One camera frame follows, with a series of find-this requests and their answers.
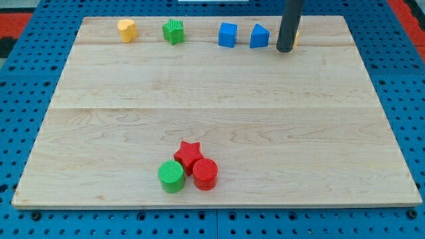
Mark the yellow heart block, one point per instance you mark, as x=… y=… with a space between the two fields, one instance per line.
x=127 y=30

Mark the red star block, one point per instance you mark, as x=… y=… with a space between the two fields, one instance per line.
x=187 y=155

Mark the red cylinder block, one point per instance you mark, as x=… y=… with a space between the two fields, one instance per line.
x=205 y=173

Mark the green cylinder block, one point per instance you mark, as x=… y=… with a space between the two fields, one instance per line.
x=171 y=176

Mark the blue cube block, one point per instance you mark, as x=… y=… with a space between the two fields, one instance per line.
x=227 y=35

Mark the blue triangular block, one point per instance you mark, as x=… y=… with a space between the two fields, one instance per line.
x=259 y=36

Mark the green star block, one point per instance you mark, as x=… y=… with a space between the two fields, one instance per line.
x=173 y=31

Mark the yellow block behind rod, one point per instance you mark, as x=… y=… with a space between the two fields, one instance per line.
x=296 y=40

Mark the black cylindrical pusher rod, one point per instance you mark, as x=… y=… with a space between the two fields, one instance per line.
x=289 y=25

